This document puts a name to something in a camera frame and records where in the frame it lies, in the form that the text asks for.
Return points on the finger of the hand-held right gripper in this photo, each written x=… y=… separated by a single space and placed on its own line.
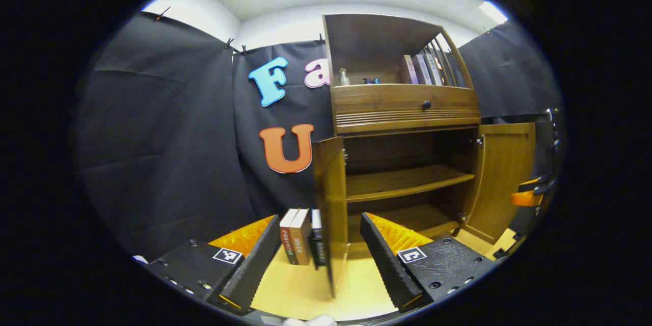
x=540 y=185
x=524 y=199

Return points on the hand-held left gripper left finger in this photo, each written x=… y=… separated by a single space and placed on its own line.
x=252 y=265

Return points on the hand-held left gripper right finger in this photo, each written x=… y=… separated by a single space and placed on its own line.
x=387 y=260

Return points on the wooden shoe cabinet door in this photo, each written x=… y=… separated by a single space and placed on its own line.
x=504 y=178
x=331 y=204

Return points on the wooden double-door shoe cabinet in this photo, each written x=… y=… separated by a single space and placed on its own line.
x=372 y=41

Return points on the metal door hinge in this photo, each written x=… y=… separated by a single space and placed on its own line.
x=480 y=141
x=462 y=217

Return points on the wooden cabinet drawer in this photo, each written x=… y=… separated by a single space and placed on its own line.
x=377 y=99

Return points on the red book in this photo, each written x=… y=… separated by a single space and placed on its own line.
x=286 y=237

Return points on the brown book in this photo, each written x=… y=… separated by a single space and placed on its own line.
x=301 y=239

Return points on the wooden inner shelf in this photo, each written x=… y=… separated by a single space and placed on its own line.
x=402 y=181

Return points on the black drawer knob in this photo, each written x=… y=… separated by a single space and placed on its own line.
x=426 y=105

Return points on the black backdrop cloth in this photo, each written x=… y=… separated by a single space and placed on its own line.
x=153 y=137

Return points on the grey shelf book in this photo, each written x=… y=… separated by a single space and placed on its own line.
x=422 y=70

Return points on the pink shelf book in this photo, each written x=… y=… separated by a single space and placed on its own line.
x=408 y=70

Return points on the small ceiling light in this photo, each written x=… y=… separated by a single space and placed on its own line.
x=493 y=11

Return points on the small blue object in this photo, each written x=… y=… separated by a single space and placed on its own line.
x=371 y=81

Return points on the small clear bottle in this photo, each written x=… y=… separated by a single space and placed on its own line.
x=344 y=78

